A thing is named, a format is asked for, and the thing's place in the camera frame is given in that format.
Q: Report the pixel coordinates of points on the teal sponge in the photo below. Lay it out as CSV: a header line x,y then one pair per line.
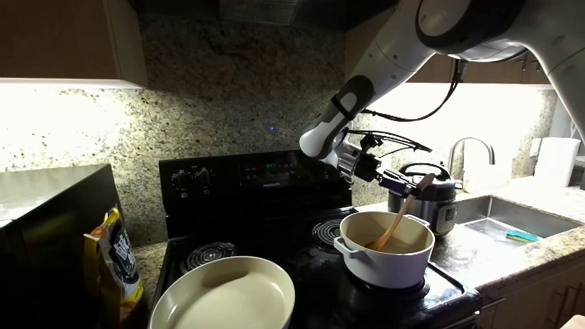
x,y
522,237

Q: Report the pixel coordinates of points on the white pot with handles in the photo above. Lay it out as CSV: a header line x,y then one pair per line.
x,y
399,264

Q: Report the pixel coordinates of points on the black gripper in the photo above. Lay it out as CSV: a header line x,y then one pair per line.
x,y
356,164

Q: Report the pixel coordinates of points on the white round pan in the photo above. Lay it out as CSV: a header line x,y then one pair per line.
x,y
229,294

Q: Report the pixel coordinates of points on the stainless steel sink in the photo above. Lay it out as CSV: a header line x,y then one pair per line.
x,y
496,217

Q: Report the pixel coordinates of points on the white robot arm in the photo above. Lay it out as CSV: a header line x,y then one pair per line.
x,y
465,30

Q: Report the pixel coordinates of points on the yellow snack bag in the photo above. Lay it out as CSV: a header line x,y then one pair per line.
x,y
111,272

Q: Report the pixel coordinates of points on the black microwave oven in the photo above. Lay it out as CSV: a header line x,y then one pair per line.
x,y
43,220

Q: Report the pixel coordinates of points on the black electric stove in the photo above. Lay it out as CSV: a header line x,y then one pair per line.
x,y
286,208

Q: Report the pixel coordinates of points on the wooden spoon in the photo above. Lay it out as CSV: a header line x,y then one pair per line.
x,y
381,242

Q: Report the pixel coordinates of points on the white paper towel roll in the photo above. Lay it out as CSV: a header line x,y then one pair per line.
x,y
557,160

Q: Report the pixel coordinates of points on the wooden lower cabinet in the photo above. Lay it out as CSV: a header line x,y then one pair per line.
x,y
531,295

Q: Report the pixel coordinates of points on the black pressure cooker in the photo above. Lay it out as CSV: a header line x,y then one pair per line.
x,y
436,204

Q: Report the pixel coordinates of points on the chrome sink faucet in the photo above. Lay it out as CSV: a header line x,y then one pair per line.
x,y
471,158

